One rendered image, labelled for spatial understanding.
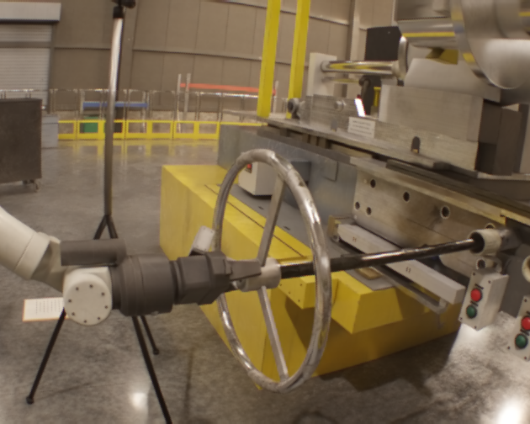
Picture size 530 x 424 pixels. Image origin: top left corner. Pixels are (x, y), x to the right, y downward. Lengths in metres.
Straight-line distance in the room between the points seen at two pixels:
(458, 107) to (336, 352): 1.14
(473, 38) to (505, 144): 0.54
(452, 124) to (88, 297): 1.07
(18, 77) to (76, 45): 2.02
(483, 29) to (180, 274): 0.81
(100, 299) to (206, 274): 0.16
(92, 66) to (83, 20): 1.49
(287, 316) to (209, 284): 1.04
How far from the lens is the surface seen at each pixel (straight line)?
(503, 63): 1.09
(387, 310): 1.45
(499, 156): 1.43
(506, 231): 1.14
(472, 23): 0.99
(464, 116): 1.27
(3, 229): 0.58
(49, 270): 0.65
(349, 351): 1.95
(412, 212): 1.47
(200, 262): 0.61
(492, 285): 1.14
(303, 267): 0.71
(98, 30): 13.61
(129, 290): 0.58
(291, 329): 1.68
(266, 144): 2.43
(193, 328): 2.16
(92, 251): 0.59
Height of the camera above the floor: 1.14
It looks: 16 degrees down
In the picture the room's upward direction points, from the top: 6 degrees clockwise
